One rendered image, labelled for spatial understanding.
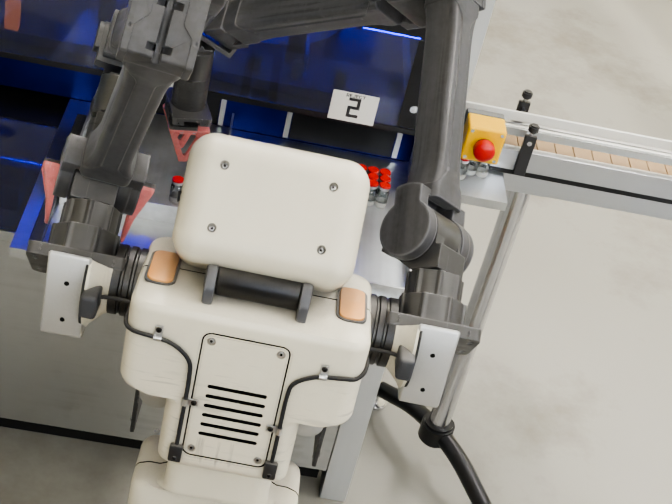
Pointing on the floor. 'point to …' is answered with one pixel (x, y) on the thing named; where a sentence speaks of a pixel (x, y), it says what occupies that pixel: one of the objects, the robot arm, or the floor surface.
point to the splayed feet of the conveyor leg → (441, 438)
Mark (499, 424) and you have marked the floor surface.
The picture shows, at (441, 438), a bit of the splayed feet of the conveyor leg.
